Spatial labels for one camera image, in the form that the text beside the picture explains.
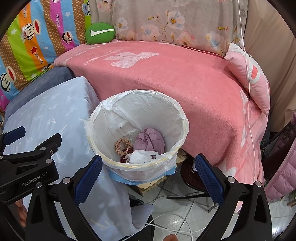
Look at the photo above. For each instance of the grey floral cloth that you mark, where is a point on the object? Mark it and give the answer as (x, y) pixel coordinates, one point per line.
(185, 18)

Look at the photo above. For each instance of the light blue palm print tablecloth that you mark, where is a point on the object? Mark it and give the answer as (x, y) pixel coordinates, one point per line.
(46, 109)

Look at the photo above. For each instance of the striped monkey print blanket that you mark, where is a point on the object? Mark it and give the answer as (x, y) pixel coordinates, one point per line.
(34, 46)

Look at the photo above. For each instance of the green round cushion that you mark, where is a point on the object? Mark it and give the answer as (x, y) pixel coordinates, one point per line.
(99, 38)

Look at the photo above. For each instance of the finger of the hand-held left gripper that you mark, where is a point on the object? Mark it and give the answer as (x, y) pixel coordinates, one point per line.
(50, 143)
(15, 134)

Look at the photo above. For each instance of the dark brown stool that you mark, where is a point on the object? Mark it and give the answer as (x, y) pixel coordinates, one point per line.
(187, 176)

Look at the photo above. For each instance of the cream wooden crate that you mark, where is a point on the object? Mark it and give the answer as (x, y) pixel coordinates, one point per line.
(148, 187)

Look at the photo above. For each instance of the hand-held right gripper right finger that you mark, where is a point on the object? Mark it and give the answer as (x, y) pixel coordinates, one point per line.
(209, 180)

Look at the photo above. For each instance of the white lined waste bin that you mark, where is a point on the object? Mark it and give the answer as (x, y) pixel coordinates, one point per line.
(111, 122)

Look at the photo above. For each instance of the white cloth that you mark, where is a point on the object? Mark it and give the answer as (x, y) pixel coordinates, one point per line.
(141, 157)

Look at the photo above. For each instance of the beige cloth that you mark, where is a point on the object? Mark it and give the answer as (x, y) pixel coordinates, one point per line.
(272, 69)

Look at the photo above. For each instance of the black metal bar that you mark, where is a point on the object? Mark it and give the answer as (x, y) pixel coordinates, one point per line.
(185, 197)

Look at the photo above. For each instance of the brown scrunchie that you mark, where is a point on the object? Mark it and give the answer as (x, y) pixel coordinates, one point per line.
(120, 148)

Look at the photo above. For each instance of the blue-grey sofa cushion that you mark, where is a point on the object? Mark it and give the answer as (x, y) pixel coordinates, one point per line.
(53, 76)

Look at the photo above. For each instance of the person's left hand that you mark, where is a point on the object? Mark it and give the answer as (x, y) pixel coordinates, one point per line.
(22, 210)

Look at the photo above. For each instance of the pink puffer jacket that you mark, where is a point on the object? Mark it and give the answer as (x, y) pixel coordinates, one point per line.
(284, 173)

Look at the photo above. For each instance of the purple cloth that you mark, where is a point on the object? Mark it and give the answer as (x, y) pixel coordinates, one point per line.
(148, 141)

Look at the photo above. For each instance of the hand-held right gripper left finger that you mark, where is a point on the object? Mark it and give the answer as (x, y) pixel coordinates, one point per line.
(87, 180)

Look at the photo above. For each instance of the pink pillow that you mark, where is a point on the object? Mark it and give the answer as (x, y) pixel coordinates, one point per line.
(249, 76)

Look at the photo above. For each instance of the pink blanket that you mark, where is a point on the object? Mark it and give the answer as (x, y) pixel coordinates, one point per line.
(185, 92)

